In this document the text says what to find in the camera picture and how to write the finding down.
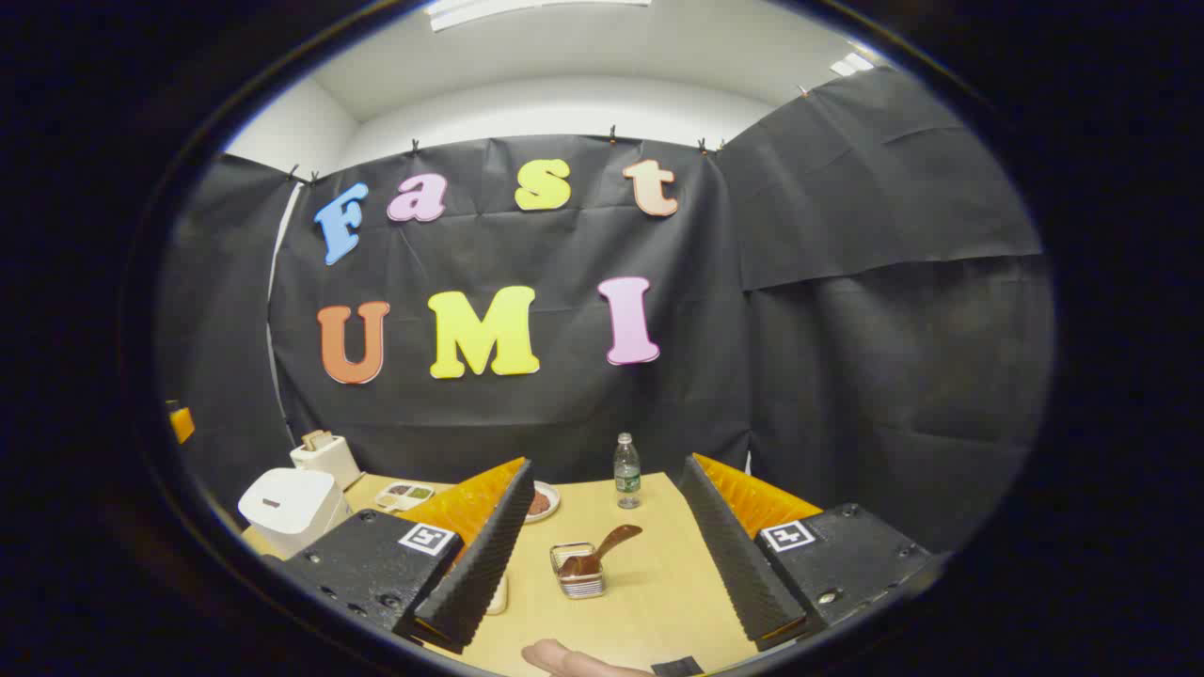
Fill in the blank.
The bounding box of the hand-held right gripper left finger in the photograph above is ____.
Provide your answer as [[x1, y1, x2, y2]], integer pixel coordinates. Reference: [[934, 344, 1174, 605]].
[[282, 458, 535, 656]]

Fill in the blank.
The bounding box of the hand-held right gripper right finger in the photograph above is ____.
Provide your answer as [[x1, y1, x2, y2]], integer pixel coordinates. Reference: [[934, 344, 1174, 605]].
[[679, 453, 932, 652]]

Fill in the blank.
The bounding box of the metal wire chopstick holder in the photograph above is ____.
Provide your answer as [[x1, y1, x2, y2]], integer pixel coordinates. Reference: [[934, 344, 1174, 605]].
[[550, 542, 606, 600]]

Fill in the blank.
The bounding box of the brown wooden spoon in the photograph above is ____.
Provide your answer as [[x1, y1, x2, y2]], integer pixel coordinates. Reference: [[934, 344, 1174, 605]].
[[559, 524, 643, 578]]

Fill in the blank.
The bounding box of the white rice cooker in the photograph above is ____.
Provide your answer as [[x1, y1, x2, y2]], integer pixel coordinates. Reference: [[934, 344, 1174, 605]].
[[237, 467, 351, 560]]

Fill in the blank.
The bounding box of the white divided grain dish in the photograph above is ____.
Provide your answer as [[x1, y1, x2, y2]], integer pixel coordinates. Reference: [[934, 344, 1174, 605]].
[[374, 481, 436, 513]]

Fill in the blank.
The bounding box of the clear plastic water bottle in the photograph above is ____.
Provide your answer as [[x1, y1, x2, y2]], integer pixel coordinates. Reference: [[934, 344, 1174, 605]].
[[613, 433, 642, 510]]

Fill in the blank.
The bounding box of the white toaster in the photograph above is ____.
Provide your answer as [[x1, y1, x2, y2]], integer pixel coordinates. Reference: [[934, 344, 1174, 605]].
[[290, 430, 363, 491]]

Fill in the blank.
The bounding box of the black backdrop cloth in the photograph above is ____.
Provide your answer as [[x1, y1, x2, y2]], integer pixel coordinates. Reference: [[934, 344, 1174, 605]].
[[155, 66, 1056, 556]]

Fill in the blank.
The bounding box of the long ceiling light panel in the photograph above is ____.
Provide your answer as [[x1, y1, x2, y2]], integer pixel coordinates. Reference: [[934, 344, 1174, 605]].
[[428, 0, 652, 31]]

